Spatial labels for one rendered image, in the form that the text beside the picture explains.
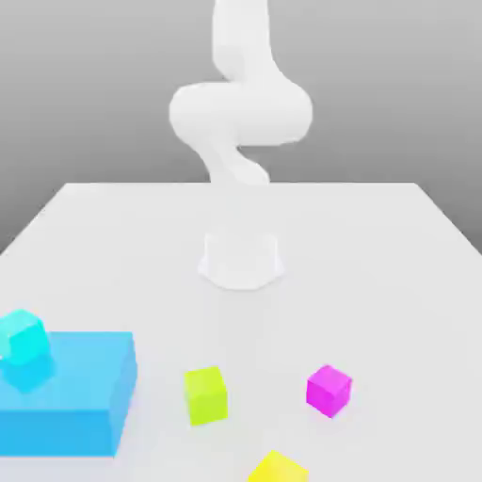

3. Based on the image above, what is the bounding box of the small cyan cube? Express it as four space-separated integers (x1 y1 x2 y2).
0 308 52 368

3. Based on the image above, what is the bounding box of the small yellow cube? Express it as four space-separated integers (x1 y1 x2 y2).
247 449 311 482

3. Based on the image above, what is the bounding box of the small magenta cube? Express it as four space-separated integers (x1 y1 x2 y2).
305 363 353 420

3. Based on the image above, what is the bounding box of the large blue box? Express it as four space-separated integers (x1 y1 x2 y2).
0 330 138 459

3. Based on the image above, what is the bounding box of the small lime green cube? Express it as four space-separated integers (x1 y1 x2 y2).
183 365 230 427

